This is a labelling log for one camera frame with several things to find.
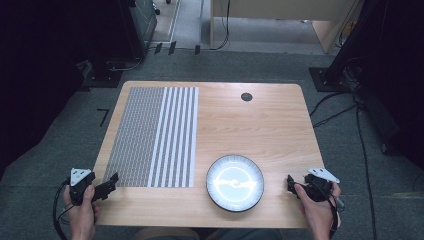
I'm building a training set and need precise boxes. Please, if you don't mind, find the right hand-held gripper cable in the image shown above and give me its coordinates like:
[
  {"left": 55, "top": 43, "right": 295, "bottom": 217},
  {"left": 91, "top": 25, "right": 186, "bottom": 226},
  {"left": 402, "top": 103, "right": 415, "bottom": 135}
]
[{"left": 308, "top": 178, "right": 346, "bottom": 240}]

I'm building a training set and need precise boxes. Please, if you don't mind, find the black hanging cable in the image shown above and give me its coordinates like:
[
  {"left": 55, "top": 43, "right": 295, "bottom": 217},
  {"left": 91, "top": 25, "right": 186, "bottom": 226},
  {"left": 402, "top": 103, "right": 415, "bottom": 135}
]
[{"left": 199, "top": 0, "right": 232, "bottom": 52}]

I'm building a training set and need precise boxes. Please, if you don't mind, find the person's left hand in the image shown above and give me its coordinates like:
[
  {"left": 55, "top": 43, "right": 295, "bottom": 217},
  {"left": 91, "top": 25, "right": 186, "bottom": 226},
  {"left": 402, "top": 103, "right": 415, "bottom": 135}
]
[{"left": 63, "top": 184, "right": 102, "bottom": 234}]

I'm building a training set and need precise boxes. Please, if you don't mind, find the grey striped woven placemat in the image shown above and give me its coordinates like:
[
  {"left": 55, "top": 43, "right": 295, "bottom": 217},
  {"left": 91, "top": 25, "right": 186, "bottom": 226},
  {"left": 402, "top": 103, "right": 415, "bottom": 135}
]
[{"left": 102, "top": 86, "right": 200, "bottom": 189}]

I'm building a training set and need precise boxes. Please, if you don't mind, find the hand-held gripper cable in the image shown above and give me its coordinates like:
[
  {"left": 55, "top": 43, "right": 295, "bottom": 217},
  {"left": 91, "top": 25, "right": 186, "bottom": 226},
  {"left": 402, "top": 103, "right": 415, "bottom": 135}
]
[
  {"left": 308, "top": 178, "right": 346, "bottom": 240},
  {"left": 52, "top": 179, "right": 75, "bottom": 240}
]

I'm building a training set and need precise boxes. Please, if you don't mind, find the light wooden cabinet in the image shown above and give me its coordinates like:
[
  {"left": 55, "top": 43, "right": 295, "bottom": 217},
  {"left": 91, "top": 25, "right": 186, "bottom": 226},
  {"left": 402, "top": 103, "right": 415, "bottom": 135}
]
[{"left": 209, "top": 0, "right": 363, "bottom": 55}]

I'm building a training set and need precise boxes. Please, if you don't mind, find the left hand-held gripper cable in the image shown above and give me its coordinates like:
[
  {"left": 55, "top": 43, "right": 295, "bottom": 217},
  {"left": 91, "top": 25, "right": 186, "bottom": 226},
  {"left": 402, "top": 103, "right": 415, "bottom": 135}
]
[{"left": 52, "top": 179, "right": 75, "bottom": 240}]

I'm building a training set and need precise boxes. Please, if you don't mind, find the black stand base plate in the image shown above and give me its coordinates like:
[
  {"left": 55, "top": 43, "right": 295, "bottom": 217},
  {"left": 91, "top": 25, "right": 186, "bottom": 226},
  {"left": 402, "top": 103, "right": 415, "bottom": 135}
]
[
  {"left": 79, "top": 64, "right": 124, "bottom": 90},
  {"left": 308, "top": 66, "right": 354, "bottom": 93}
]

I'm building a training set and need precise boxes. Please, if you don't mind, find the dark green equipment case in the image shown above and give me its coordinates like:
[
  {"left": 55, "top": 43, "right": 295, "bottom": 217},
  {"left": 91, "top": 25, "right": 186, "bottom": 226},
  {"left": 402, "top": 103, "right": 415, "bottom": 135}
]
[{"left": 128, "top": 0, "right": 158, "bottom": 59}]

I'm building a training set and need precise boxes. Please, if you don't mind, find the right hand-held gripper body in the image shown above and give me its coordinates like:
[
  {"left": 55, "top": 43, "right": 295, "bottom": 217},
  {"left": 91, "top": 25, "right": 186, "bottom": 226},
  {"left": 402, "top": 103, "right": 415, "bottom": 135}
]
[{"left": 301, "top": 167, "right": 341, "bottom": 203}]

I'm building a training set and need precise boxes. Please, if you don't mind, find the person's right hand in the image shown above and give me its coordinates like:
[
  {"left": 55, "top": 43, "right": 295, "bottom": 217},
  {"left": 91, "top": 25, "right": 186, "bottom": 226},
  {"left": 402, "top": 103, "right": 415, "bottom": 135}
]
[{"left": 293, "top": 181, "right": 343, "bottom": 233}]

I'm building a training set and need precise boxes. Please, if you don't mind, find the white plate with dark rim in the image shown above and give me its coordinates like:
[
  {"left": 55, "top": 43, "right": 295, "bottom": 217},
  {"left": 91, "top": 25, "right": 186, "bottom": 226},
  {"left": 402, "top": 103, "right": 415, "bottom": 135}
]
[{"left": 205, "top": 154, "right": 266, "bottom": 213}]

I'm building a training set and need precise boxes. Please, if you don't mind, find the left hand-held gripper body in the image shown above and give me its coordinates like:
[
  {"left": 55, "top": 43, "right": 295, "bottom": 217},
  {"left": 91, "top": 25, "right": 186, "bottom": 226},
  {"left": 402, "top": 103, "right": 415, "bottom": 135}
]
[{"left": 68, "top": 167, "right": 97, "bottom": 207}]

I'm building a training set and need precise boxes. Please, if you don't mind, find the black tape corner mark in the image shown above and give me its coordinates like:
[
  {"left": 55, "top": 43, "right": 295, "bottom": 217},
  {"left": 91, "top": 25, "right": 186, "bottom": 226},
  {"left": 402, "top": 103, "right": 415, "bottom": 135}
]
[{"left": 96, "top": 107, "right": 110, "bottom": 128}]

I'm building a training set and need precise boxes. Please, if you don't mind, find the black floor cable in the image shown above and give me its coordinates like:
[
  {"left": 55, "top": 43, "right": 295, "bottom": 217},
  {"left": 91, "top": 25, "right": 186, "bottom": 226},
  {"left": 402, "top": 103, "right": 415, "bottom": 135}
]
[
  {"left": 309, "top": 91, "right": 356, "bottom": 118},
  {"left": 105, "top": 54, "right": 145, "bottom": 72},
  {"left": 312, "top": 103, "right": 359, "bottom": 129},
  {"left": 354, "top": 99, "right": 379, "bottom": 240}
]

